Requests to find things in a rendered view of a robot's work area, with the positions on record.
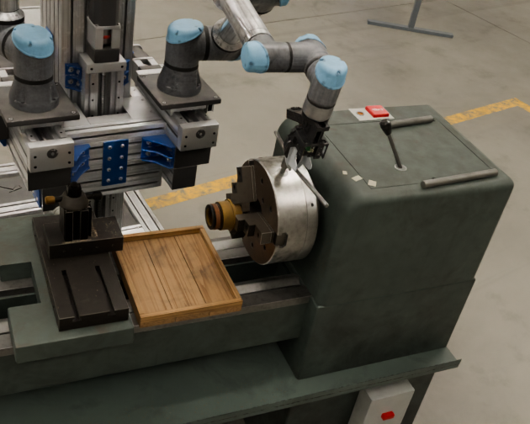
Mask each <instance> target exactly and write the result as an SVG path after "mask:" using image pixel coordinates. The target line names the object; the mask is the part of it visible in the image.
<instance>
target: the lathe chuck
mask: <svg viewBox="0 0 530 424"><path fill-rule="evenodd" d="M283 159H284V157H283V156H267V157H259V158H254V159H248V160H246V161H245V162H244V164H243V165H242V166H243V167H244V166H250V165H249V161H254V170H255V180H256V190H257V198H258V200H257V202H248V203H240V204H239V205H240V206H241V209H242V212H246V211H253V210H254V209H257V210H259V211H260V212H261V213H262V215H263V216H264V218H265V219H266V220H267V222H268V223H269V224H270V225H271V227H272V228H273V230H274V231H275V232H276V234H277V235H278V236H281V235H282V233H285V234H286V239H285V244H284V245H283V246H275V245H274V244H273V243H268V244H262V245H260V244H259V243H258V241H257V239H256V238H255V236H246V235H245V236H244V238H243V239H242V241H243V244H244V246H245V248H246V250H247V252H248V254H249V255H250V257H251V258H252V259H253V260H254V261H255V262H257V263H258V264H261V265H264V264H270V263H276V262H279V261H283V262H287V261H292V260H294V259H295V258H296V257H297V256H298V255H299V254H300V252H301V250H302V248H303V245H304V243H305V237H306V230H307V208H306V202H305V193H304V190H303V186H302V183H301V181H300V179H299V176H298V175H297V173H296V172H295V171H294V170H293V169H291V171H290V170H289V169H288V168H287V169H286V171H287V173H288V176H286V177H281V176H279V175H278V174H277V170H278V169H281V163H282V160H283Z"/></svg>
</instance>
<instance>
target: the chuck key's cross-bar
mask: <svg viewBox="0 0 530 424"><path fill-rule="evenodd" d="M274 134H275V136H276V138H277V140H278V143H279V144H280V145H281V147H282V149H283V150H284V142H283V140H282V138H281V136H280V134H279V133H278V131H277V130H275V131H274ZM295 172H296V173H297V175H298V176H299V177H300V178H301V180H302V181H303V182H304V183H305V184H306V186H307V187H308V188H309V189H310V191H311V192H312V193H313V194H314V195H315V196H316V197H317V198H318V199H319V200H320V202H321V203H322V204H323V205H324V206H325V208H327V207H328V206H329V204H328V203H327V202H326V201H325V200H324V199H323V197H322V196H321V195H320V194H319V193H318V191H317V190H316V189H315V188H314V187H313V185H312V184H311V183H310V182H309V181H308V179H307V178H306V177H305V176H304V175H303V173H302V172H301V171H300V170H299V169H298V168H297V170H296V171H295Z"/></svg>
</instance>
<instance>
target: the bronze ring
mask: <svg viewBox="0 0 530 424"><path fill-rule="evenodd" d="M241 214H242V209H241V206H240V205H239V204H233V203H232V201H231V200H230V199H225V201H217V202H215V204H207V205H206V207H205V220H206V224H207V226H208V228H209V229H210V230H219V231H223V230H228V231H233V230H234V228H235V226H236V215H241Z"/></svg>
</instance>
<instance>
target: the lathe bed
mask: <svg viewBox="0 0 530 424"><path fill-rule="evenodd" d="M210 240H211V241H212V243H213V245H214V247H215V250H216V251H217V253H218V254H219V256H220V259H221V261H222V262H223V264H224V266H225V268H226V270H227V272H228V274H229V275H230V277H231V280H232V281H233V283H234V285H235V286H236V289H237V291H238V293H239V294H240V296H241V298H242V300H243V302H242V307H241V310H240V311H236V312H231V313H225V314H220V315H212V316H206V317H201V318H197V319H192V320H186V321H178V322H176V321H175V322H173V323H167V324H162V325H158V326H148V327H143V328H140V327H139V325H138V322H137V319H136V317H135V313H134V311H133V309H132V306H131V303H130V300H129V297H128V295H127V293H126V290H125V287H124V284H123V281H122V279H121V277H120V274H119V270H118V268H117V265H116V263H115V260H114V257H113V254H112V252H109V255H110V257H111V260H112V262H113V265H114V268H115V271H116V273H117V276H118V278H119V282H120V285H121V287H122V290H123V292H124V294H125V298H126V301H127V303H128V306H129V313H130V318H131V320H132V322H133V325H134V328H135V330H134V341H133V342H132V343H128V344H124V345H118V346H114V347H106V348H100V349H96V350H91V351H86V352H78V353H73V354H68V355H63V356H59V357H53V358H45V359H40V360H35V361H30V362H26V363H16V362H15V356H14V352H13V344H12V339H11V335H10V330H9V326H8V308H10V307H16V306H21V305H32V304H38V302H37V299H36V295H35V291H34V285H33V281H32V278H23V279H16V280H10V281H4V282H1V281H0V395H8V394H13V393H18V392H22V391H26V390H34V389H38V388H43V387H47V386H52V385H57V384H64V383H69V382H73V381H78V380H82V379H90V378H94V377H99V376H104V375H108V374H116V373H120V372H124V371H129V370H133V369H138V368H146V367H150V366H155V365H159V364H164V363H171V362H176V361H180V360H185V359H190V358H197V357H202V356H206V355H210V354H215V353H219V352H228V351H232V350H236V349H241V348H245V347H253V346H257V345H262V344H266V343H271V342H279V341H283V340H288V339H292V338H296V337H299V334H300V330H301V327H302V324H303V320H304V317H305V312H306V308H307V305H308V303H309V300H310V296H312V295H311V294H310V292H309V290H308V289H307V288H306V286H305V285H300V283H299V275H298V274H294V273H291V272H290V271H289V270H288V268H287V266H286V265H285V263H284V262H276V263H270V264H264V265H261V264H258V263H257V262H255V261H254V260H253V259H252V258H251V257H250V255H249V254H248V252H247V250H246V248H245V246H244V244H243V241H242V237H241V238H235V239H231V236H227V237H221V238H215V239H210Z"/></svg>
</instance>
